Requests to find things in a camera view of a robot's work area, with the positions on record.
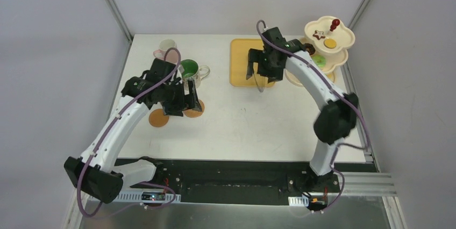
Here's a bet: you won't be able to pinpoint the chocolate sprinkled donut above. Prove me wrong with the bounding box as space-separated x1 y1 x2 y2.
302 43 316 55

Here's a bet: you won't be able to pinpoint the left aluminium frame post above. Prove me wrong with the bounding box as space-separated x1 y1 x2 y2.
105 0 133 44

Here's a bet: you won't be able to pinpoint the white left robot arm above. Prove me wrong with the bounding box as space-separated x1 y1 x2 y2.
63 59 202 204

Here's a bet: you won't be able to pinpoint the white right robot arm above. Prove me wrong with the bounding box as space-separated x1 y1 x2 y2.
246 27 359 191

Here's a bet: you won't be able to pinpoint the light woven round coaster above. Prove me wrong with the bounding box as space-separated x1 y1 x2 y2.
183 100 205 118

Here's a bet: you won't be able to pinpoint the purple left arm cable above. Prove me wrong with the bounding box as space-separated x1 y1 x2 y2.
76 47 182 218

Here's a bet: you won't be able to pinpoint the green frosted donut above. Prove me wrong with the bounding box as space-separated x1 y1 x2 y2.
311 54 326 69

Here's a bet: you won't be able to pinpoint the star-shaped chocolate cookie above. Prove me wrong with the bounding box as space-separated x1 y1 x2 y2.
312 30 326 40

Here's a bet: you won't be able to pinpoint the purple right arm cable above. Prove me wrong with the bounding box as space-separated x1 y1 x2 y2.
256 19 371 211

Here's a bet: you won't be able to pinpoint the pink mug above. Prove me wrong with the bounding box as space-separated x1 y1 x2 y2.
153 39 178 64

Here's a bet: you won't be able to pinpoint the orange round coaster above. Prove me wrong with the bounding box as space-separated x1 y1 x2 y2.
148 109 169 127

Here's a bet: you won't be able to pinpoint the right white slotted cable duct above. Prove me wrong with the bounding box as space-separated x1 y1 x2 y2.
288 195 309 207

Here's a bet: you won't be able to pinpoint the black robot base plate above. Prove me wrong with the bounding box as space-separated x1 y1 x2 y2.
117 159 379 206

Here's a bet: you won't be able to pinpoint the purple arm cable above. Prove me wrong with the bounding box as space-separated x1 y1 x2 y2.
256 19 371 211
76 47 182 218

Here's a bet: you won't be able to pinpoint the metal tongs with black tips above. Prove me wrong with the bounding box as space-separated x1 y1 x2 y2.
246 62 267 92

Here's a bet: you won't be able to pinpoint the yellow plastic tray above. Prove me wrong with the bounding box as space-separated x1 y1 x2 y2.
230 38 275 88

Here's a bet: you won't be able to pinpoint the floral mug with green inside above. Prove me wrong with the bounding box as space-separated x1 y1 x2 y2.
179 59 210 91

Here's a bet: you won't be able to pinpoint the round yellow biscuit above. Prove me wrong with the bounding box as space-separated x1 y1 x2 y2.
323 38 337 49

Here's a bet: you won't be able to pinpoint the cream three-tier cake stand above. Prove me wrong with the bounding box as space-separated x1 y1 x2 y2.
300 16 355 82

